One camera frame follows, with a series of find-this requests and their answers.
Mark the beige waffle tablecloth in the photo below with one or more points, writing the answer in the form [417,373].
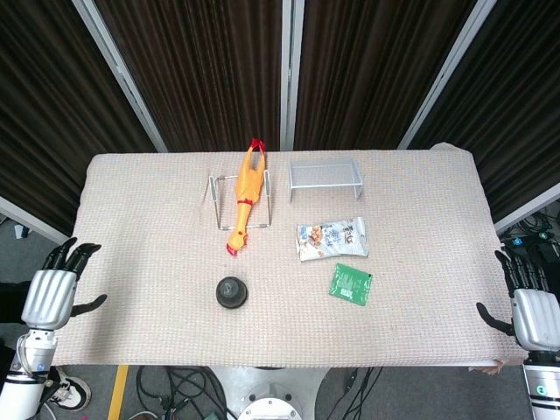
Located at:
[153,262]

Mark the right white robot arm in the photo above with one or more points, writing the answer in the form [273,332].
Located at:
[544,385]

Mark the grey metal partition post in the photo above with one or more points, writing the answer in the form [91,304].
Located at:
[30,219]
[525,210]
[291,74]
[118,70]
[446,74]

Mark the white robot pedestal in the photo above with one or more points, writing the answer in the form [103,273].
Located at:
[306,385]

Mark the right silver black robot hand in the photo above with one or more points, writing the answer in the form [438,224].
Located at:
[536,315]

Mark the yellow rubber chicken toy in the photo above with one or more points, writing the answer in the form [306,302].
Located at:
[245,184]

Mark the white blue snack bag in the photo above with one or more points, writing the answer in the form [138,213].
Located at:
[332,238]

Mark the green foil packet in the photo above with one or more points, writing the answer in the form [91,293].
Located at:
[350,283]

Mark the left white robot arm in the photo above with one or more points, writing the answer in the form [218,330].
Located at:
[26,376]

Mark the black dice cup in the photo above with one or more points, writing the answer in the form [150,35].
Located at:
[231,289]

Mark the dark brown partition panel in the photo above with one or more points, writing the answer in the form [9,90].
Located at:
[372,65]
[516,87]
[44,109]
[197,65]

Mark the grey mesh shelf riser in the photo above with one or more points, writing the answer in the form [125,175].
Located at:
[324,168]

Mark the black round tray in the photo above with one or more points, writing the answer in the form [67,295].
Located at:
[232,306]

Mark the white black sneaker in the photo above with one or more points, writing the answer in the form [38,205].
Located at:
[72,394]

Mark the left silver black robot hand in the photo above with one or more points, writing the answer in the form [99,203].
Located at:
[48,297]

